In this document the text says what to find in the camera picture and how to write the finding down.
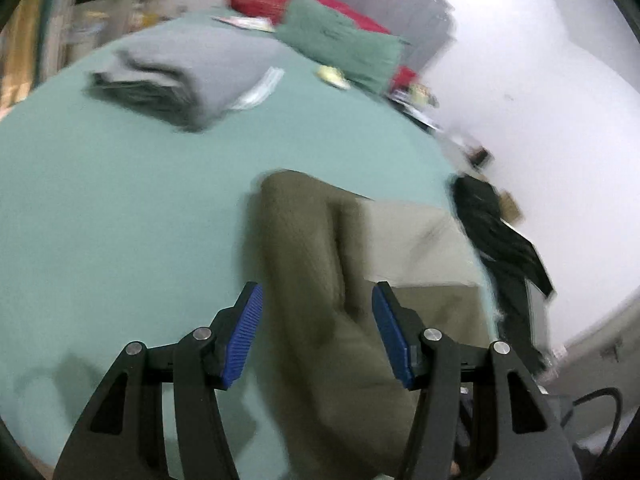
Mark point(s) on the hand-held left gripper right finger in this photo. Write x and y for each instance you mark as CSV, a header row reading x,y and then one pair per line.
x,y
392,340

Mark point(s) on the snack bag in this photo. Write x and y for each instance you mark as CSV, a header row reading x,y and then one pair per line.
x,y
422,94

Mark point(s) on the folded grey blanket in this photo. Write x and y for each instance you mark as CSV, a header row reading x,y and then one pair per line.
x,y
185,75

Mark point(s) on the small yellow-green cloth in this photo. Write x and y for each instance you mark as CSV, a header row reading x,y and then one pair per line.
x,y
332,76

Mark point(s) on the black clothes pile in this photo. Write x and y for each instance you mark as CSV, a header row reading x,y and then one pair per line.
x,y
500,245

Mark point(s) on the white folded cloth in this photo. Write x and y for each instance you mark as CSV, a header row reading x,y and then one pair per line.
x,y
257,90

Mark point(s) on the olive green jacket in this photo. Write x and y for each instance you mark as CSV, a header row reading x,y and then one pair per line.
x,y
340,310

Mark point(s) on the green pillow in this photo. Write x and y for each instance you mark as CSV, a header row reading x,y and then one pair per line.
x,y
340,45

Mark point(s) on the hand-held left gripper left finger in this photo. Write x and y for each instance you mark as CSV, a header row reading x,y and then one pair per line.
x,y
242,340

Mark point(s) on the white paper sheet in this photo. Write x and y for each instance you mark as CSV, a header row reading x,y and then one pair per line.
x,y
245,22

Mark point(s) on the black speaker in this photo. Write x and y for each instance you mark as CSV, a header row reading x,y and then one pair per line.
x,y
480,155

